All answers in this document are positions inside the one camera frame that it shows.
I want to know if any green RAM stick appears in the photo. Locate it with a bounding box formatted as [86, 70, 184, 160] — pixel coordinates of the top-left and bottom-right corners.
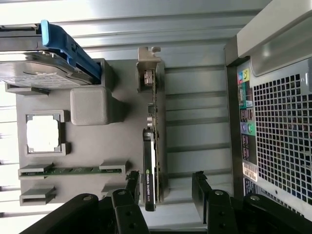
[20, 167, 122, 175]

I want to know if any grey parts rack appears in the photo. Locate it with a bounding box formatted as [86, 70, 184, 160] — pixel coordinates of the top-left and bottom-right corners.
[4, 58, 171, 208]

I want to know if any open black PC case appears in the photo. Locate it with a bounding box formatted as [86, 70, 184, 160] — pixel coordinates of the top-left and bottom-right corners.
[224, 0, 312, 217]

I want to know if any silver CPU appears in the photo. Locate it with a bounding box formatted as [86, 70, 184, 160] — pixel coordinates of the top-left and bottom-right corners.
[26, 114, 60, 150]

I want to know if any silver hard disk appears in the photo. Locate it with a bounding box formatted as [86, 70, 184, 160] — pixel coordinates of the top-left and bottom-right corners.
[0, 24, 95, 88]

